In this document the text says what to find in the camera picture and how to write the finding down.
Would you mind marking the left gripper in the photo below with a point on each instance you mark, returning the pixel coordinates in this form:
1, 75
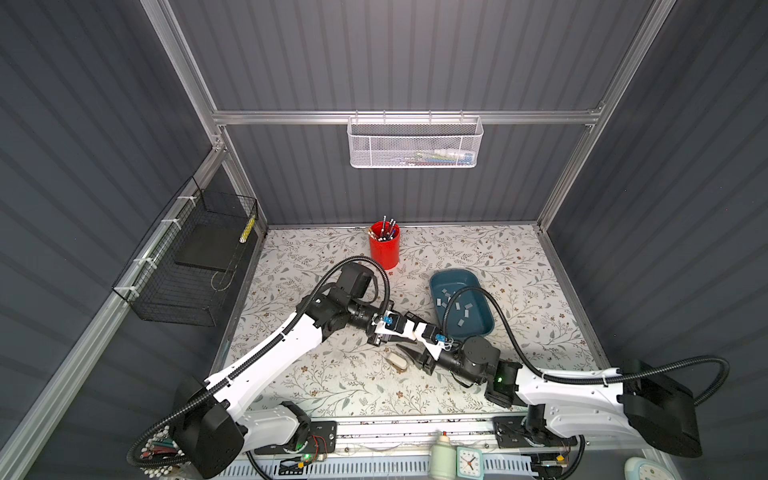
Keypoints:
373, 340

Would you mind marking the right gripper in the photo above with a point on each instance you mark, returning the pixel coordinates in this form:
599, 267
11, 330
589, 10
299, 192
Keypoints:
417, 357

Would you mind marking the white glue bottle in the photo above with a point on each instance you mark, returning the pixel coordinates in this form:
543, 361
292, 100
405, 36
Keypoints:
442, 465

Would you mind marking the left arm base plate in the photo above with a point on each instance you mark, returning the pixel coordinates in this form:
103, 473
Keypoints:
319, 437

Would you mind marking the white wire mesh basket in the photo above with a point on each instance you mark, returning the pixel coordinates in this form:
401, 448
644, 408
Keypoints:
414, 142

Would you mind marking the red pencil cup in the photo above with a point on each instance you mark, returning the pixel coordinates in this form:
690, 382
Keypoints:
384, 243

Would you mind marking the pale round object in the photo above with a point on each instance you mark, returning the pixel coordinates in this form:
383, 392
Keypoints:
638, 468

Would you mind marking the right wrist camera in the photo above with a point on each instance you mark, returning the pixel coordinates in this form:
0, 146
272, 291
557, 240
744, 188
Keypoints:
435, 342

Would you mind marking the black notebook in basket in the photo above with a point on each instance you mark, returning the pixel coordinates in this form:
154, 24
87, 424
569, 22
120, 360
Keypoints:
210, 247

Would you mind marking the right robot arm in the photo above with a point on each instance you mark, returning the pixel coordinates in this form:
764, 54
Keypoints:
567, 404

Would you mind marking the black wire basket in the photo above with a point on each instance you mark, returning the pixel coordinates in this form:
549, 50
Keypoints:
188, 270

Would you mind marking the jar of pencils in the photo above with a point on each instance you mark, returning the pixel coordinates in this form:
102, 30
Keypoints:
158, 447

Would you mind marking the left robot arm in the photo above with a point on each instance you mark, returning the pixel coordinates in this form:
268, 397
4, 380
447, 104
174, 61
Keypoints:
211, 422

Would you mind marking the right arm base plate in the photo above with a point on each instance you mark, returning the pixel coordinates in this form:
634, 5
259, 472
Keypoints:
512, 432

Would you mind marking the yellow marker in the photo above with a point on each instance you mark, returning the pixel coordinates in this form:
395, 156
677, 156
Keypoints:
243, 238

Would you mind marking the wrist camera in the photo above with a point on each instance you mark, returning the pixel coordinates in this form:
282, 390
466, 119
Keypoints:
408, 326
435, 342

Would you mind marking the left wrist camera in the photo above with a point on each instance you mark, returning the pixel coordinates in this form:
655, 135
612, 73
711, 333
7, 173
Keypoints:
408, 326

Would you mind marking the teal plastic tray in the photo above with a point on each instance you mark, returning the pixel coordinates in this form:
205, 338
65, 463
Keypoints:
470, 314

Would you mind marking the small teal clock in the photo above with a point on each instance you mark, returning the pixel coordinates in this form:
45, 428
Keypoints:
469, 463

